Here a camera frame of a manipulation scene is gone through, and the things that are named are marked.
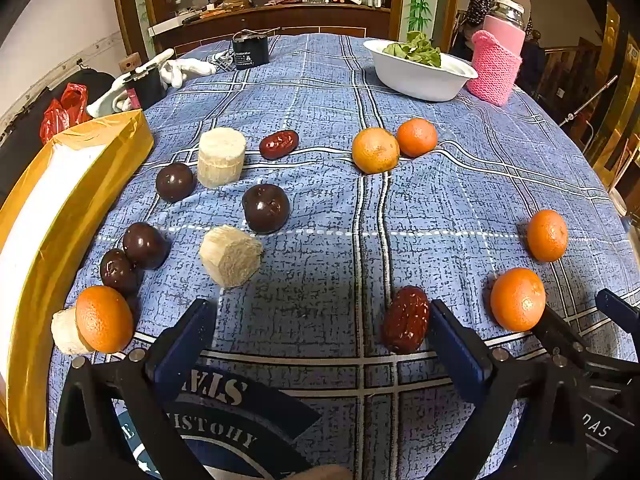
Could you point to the green leafy vegetable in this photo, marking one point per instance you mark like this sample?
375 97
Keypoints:
415 50

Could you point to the red plastic bag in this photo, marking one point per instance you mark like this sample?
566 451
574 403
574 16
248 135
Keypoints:
65 110

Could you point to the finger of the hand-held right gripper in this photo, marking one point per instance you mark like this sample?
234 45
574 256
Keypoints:
557 332
617 307

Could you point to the small red jujube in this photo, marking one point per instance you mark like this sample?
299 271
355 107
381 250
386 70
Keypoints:
279 144

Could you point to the pale sugarcane piece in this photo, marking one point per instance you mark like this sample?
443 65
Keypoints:
64 332
231 255
221 156

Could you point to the wooden cabinet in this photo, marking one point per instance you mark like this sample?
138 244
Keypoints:
280 20

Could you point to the dark purple plum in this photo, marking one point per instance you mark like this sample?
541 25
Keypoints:
146 245
175 182
117 271
266 208

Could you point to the bottle with pink knitted sleeve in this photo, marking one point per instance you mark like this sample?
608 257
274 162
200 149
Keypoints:
495 65

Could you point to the yellow-rimmed white tray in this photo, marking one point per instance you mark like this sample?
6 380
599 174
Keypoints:
125 135

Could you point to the orange mandarin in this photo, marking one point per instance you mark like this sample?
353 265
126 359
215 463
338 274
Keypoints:
416 137
104 319
517 299
547 236
375 150

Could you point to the black cup with pink label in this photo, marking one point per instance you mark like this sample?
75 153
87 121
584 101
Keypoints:
147 87

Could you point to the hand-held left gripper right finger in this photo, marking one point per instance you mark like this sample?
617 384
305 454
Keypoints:
452 340

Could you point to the metal rod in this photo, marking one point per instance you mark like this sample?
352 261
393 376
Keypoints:
590 100

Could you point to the blue plaid tablecloth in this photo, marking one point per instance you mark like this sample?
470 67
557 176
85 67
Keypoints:
330 260

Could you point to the white glove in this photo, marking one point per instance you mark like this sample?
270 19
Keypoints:
107 102
192 67

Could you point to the large red jujube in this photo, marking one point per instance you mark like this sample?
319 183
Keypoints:
406 319

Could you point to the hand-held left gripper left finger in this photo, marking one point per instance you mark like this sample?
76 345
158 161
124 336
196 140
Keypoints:
187 332

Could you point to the black jar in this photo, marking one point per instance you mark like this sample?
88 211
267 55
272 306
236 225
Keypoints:
248 52

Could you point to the white bowl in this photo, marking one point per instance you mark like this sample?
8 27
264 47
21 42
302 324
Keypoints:
425 80

